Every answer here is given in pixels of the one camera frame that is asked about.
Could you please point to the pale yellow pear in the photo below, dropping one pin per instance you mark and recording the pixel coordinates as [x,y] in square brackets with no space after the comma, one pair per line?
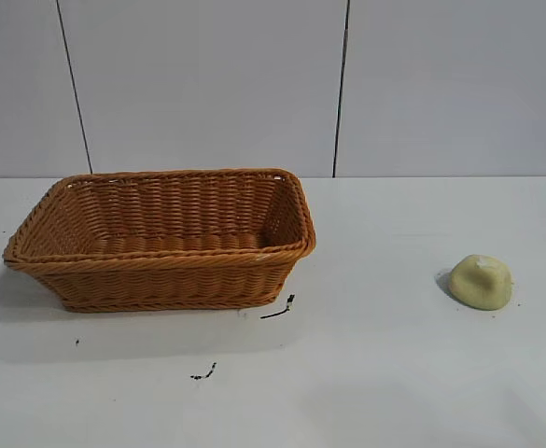
[480,282]

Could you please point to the brown woven wicker basket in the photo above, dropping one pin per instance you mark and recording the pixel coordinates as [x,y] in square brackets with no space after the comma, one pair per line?
[160,275]

